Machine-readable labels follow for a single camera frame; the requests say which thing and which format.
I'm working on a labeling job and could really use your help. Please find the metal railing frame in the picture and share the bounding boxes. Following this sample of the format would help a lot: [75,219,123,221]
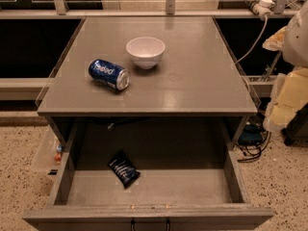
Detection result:
[0,0,307,18]

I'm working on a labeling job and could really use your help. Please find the white ceramic bowl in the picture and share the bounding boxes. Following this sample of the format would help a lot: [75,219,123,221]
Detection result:
[126,37,166,69]

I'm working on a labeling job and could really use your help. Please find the black floor cables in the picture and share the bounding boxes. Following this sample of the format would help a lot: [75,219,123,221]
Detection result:
[237,111,272,164]

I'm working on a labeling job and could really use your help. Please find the dark blue rxbar wrapper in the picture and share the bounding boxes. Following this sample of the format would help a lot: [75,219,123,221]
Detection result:
[108,151,141,189]

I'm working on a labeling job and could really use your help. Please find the white power cable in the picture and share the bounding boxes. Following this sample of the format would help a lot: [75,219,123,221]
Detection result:
[233,13,270,65]

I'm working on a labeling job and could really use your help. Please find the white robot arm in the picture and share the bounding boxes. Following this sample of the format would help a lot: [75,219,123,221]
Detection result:
[263,8,308,132]

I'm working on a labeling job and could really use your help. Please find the black drawer handle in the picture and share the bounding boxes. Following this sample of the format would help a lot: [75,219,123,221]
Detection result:
[130,220,170,231]

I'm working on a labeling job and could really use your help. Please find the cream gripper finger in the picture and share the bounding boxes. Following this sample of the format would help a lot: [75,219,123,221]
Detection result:
[262,27,287,51]
[263,104,295,132]

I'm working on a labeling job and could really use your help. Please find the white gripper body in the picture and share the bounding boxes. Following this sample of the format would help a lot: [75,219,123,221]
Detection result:
[275,68,308,114]

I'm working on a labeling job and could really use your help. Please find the grey open top drawer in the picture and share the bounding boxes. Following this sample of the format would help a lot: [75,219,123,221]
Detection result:
[22,116,274,231]

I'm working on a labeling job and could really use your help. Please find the clear plastic side bin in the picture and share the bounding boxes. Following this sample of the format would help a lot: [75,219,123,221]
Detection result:
[31,127,61,177]

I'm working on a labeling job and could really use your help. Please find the small orange blue item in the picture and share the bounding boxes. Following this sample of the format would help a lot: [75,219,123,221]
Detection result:
[54,144,63,164]

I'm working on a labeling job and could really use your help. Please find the white power strip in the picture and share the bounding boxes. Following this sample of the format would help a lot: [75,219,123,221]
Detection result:
[244,0,274,16]

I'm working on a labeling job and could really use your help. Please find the blue pepsi soda can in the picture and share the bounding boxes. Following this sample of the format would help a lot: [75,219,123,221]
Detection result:
[89,59,130,90]

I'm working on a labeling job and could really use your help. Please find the grey counter cabinet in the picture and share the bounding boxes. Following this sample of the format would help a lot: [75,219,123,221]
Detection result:
[38,16,257,141]

